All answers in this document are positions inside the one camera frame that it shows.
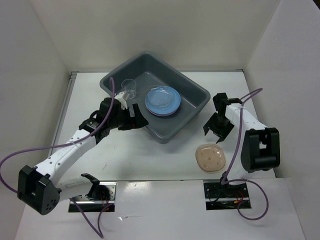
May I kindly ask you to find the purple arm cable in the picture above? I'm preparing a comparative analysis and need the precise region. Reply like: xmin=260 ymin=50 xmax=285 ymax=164
xmin=0 ymin=77 xmax=118 ymax=239
xmin=219 ymin=87 xmax=270 ymax=221

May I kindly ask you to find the clear textured square dish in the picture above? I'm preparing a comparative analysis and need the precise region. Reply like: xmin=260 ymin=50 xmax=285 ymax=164
xmin=146 ymin=88 xmax=176 ymax=112

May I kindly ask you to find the amber square plastic dish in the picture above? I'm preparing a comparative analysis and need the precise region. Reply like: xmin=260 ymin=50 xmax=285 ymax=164
xmin=195 ymin=143 xmax=226 ymax=174

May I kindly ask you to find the clear plastic cup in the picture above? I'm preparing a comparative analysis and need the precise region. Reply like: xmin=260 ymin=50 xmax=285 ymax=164
xmin=121 ymin=78 xmax=137 ymax=99

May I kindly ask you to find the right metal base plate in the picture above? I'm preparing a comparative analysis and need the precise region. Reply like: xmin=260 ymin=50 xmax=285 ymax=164
xmin=203 ymin=180 xmax=252 ymax=211

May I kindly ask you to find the blue plastic plate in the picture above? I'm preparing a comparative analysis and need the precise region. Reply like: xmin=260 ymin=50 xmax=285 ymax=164
xmin=145 ymin=86 xmax=181 ymax=114

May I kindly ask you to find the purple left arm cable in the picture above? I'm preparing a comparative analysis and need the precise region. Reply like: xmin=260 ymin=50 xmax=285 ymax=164
xmin=0 ymin=77 xmax=118 ymax=239

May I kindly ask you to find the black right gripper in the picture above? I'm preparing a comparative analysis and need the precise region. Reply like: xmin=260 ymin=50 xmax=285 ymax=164
xmin=203 ymin=112 xmax=235 ymax=143

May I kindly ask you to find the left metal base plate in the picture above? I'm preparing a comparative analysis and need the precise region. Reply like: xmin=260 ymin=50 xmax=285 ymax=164
xmin=74 ymin=181 xmax=117 ymax=213

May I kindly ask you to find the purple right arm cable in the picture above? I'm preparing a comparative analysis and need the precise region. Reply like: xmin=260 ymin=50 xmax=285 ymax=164
xmin=219 ymin=87 xmax=270 ymax=221

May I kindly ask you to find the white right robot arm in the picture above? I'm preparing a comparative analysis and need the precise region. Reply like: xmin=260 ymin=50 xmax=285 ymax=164
xmin=203 ymin=92 xmax=281 ymax=197

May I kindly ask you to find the purple plastic plate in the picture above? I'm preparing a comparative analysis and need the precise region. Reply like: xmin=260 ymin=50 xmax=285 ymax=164
xmin=147 ymin=108 xmax=178 ymax=117

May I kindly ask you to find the grey plastic bin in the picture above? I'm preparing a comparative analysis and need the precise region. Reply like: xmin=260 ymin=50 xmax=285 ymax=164
xmin=99 ymin=51 xmax=211 ymax=144

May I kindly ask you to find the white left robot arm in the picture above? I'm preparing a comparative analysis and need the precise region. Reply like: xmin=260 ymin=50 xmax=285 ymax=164
xmin=17 ymin=97 xmax=149 ymax=215

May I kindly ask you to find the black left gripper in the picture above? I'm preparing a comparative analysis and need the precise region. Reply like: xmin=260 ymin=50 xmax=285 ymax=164
xmin=108 ymin=103 xmax=148 ymax=131

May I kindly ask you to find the metal base plate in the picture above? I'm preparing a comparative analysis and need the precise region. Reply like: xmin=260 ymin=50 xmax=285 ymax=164
xmin=203 ymin=180 xmax=252 ymax=211
xmin=74 ymin=181 xmax=117 ymax=213

